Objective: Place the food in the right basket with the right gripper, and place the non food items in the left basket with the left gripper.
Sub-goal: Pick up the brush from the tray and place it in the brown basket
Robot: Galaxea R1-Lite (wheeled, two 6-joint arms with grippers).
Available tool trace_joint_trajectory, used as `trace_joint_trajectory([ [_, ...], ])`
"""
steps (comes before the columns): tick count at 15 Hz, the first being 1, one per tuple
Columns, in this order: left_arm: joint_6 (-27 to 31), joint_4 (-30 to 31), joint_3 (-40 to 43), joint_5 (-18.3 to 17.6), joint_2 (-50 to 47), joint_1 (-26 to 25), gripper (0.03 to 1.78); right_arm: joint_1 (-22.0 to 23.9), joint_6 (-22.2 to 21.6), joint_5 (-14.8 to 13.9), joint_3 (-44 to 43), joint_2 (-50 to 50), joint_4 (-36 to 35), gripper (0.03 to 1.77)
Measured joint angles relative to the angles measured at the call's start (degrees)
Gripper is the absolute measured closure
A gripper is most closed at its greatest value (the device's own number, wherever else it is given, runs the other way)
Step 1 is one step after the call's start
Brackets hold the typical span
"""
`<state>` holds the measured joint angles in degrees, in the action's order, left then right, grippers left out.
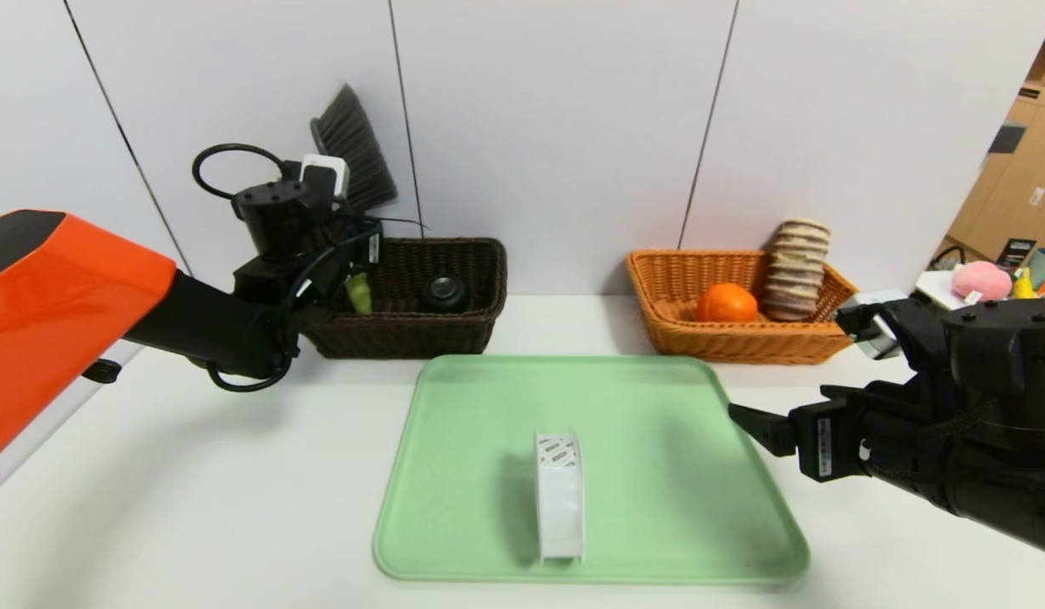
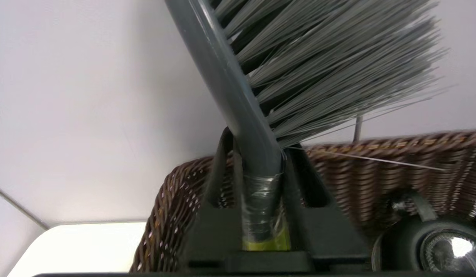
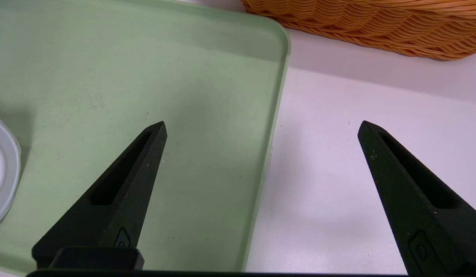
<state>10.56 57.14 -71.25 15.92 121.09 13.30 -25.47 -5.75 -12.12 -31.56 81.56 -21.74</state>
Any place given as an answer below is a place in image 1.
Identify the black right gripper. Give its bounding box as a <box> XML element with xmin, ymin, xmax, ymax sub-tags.
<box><xmin>727</xmin><ymin>384</ymin><xmax>944</xmax><ymax>503</ymax></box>

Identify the orange fruit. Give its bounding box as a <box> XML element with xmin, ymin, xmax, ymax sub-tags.
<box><xmin>694</xmin><ymin>283</ymin><xmax>758</xmax><ymax>324</ymax></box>

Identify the brown striped bread roll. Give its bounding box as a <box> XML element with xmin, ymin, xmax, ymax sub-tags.
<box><xmin>759</xmin><ymin>220</ymin><xmax>832</xmax><ymax>323</ymax></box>

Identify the white round plastic container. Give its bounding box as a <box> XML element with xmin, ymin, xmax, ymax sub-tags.
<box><xmin>533</xmin><ymin>429</ymin><xmax>587</xmax><ymax>563</ymax></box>

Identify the glass cup with black holder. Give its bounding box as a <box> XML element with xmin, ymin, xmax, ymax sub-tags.
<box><xmin>419</xmin><ymin>274</ymin><xmax>470</xmax><ymax>314</ymax></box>

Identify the grey brush with green handle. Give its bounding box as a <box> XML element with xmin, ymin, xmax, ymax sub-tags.
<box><xmin>309</xmin><ymin>83</ymin><xmax>399</xmax><ymax>316</ymax></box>

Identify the orange wicker basket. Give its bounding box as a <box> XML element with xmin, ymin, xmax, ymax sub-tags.
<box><xmin>626</xmin><ymin>250</ymin><xmax>862</xmax><ymax>365</ymax></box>

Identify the dark brown wicker basket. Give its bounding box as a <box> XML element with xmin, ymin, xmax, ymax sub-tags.
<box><xmin>301</xmin><ymin>238</ymin><xmax>508</xmax><ymax>359</ymax></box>

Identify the light green plastic tray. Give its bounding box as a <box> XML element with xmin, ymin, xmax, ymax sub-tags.
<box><xmin>373</xmin><ymin>354</ymin><xmax>811</xmax><ymax>584</ymax></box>

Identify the white side table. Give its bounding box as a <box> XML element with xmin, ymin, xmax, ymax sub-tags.
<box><xmin>914</xmin><ymin>269</ymin><xmax>1045</xmax><ymax>310</ymax></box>

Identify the pink plush toy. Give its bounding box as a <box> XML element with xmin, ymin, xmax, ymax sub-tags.
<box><xmin>951</xmin><ymin>261</ymin><xmax>1014</xmax><ymax>304</ymax></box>

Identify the small black box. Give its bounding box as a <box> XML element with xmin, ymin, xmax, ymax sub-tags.
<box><xmin>998</xmin><ymin>239</ymin><xmax>1037</xmax><ymax>272</ymax></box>

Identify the wooden cabinet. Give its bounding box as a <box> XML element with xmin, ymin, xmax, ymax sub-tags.
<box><xmin>945</xmin><ymin>0</ymin><xmax>1045</xmax><ymax>265</ymax></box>

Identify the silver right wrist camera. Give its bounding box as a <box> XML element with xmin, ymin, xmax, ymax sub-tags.
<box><xmin>835</xmin><ymin>289</ymin><xmax>910</xmax><ymax>361</ymax></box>

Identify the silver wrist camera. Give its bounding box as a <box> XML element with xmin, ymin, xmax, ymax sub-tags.
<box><xmin>835</xmin><ymin>289</ymin><xmax>910</xmax><ymax>361</ymax></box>
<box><xmin>300</xmin><ymin>154</ymin><xmax>351</xmax><ymax>202</ymax></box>

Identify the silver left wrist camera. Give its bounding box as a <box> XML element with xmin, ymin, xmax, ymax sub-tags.
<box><xmin>300</xmin><ymin>154</ymin><xmax>351</xmax><ymax>202</ymax></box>

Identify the black left camera cable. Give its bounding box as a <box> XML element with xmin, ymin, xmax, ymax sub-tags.
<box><xmin>191</xmin><ymin>143</ymin><xmax>288</xmax><ymax>201</ymax></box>

